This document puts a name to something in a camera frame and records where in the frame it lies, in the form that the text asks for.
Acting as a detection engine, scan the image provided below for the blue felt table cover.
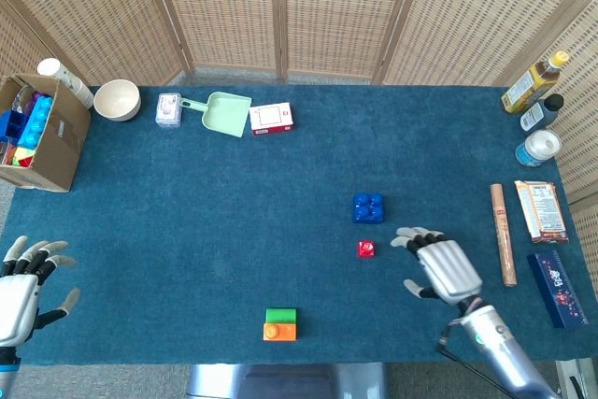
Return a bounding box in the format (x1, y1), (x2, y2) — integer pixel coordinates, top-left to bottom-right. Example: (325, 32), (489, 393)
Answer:
(0, 84), (598, 367)

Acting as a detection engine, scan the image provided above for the dark blue gift box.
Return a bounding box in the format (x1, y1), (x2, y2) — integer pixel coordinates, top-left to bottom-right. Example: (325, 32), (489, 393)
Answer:
(526, 249), (591, 330)

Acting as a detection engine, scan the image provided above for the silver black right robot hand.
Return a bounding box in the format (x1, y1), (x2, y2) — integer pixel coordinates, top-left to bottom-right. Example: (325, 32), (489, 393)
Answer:
(390, 226), (484, 306)

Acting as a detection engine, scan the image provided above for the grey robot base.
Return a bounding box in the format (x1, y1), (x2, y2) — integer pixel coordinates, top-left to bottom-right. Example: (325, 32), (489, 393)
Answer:
(185, 362), (389, 399)

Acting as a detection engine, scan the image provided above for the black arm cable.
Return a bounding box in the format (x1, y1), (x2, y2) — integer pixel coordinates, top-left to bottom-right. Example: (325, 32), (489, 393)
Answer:
(435, 318), (560, 399)

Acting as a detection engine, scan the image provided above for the yellow green toy piece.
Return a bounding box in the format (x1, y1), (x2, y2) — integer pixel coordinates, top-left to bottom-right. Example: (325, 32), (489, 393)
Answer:
(0, 143), (38, 169)

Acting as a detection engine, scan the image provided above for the purple toy piece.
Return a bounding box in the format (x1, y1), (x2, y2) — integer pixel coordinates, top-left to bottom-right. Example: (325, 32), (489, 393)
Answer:
(17, 86), (43, 115)

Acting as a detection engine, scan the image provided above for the blue four-stud toy block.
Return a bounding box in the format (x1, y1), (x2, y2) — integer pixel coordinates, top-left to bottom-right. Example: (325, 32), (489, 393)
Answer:
(351, 192), (386, 225)

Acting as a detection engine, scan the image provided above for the red and white carton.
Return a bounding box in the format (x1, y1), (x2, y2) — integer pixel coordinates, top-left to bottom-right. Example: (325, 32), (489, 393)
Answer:
(249, 102), (295, 137)

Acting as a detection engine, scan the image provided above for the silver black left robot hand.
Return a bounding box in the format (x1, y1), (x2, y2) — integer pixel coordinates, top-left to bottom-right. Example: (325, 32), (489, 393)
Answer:
(0, 235), (81, 349)

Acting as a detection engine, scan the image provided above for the white-capped blue label bottle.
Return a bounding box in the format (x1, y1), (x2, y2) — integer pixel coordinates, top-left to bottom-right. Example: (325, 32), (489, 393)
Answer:
(515, 129), (562, 168)

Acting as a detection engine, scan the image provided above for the dark bottle with black cap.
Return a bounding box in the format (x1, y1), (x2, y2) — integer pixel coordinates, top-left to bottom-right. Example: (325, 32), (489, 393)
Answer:
(520, 93), (565, 133)

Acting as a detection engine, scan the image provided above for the brown wooden roll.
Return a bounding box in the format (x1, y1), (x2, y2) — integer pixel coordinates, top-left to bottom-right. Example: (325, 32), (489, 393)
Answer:
(490, 183), (519, 288)

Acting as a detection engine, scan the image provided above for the clear plastic box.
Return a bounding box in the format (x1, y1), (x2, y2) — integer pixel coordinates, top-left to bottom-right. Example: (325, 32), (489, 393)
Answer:
(154, 93), (183, 128)

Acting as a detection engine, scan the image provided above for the orange sloped toy block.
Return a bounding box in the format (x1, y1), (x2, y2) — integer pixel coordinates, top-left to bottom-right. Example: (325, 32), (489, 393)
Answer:
(262, 321), (297, 343)

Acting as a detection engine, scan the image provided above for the brown cardboard box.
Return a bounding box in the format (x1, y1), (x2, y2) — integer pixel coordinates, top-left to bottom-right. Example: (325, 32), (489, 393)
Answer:
(0, 74), (93, 193)

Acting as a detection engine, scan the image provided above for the stack of white paper cups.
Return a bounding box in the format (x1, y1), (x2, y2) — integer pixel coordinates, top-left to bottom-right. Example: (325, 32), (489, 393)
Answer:
(36, 57), (95, 110)

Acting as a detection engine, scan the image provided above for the cream bowl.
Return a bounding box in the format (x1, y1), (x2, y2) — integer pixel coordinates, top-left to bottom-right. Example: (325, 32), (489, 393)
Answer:
(93, 78), (142, 122)

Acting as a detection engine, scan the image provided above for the wicker folding screen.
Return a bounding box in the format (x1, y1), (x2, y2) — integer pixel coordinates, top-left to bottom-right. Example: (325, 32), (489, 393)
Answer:
(0, 0), (598, 295)

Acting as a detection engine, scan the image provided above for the orange snack packet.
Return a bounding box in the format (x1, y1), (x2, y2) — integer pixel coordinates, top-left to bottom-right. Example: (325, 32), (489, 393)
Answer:
(514, 179), (570, 245)

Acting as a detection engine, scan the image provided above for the green toy block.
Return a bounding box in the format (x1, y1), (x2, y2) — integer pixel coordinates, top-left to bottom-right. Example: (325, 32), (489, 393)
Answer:
(264, 307), (298, 325)

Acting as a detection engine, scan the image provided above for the white metal stand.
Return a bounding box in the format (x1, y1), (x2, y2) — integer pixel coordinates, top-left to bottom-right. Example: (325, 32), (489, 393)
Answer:
(554, 356), (591, 399)

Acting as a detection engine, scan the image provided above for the blue hollow toy block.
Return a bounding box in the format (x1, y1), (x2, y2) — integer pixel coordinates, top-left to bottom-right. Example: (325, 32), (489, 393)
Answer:
(0, 109), (27, 144)

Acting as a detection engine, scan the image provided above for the cyan studded toy block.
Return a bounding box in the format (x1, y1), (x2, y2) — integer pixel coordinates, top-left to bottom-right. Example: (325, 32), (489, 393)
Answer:
(17, 95), (54, 149)

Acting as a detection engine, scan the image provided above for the yellow tea bottle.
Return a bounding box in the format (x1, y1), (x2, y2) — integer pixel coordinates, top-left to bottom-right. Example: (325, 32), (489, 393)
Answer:
(500, 50), (571, 115)

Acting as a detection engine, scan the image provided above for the light green dustpan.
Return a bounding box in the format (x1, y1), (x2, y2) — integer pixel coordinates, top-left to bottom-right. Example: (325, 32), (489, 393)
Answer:
(179, 92), (253, 139)

